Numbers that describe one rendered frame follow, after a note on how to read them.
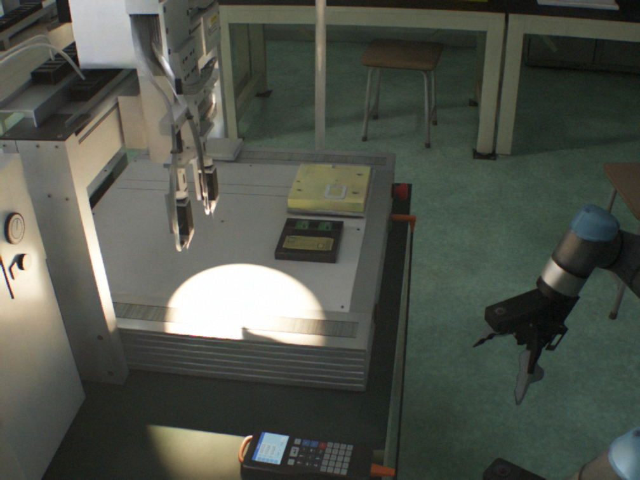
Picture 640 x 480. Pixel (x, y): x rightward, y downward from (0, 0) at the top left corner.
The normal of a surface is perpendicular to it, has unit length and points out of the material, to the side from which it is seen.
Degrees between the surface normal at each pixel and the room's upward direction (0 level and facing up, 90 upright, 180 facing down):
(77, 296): 90
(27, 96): 0
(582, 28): 90
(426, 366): 0
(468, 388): 0
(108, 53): 90
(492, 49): 90
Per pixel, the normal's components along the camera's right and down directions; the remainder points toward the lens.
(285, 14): -0.14, 0.55
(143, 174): -0.01, -0.83
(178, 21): 0.99, 0.07
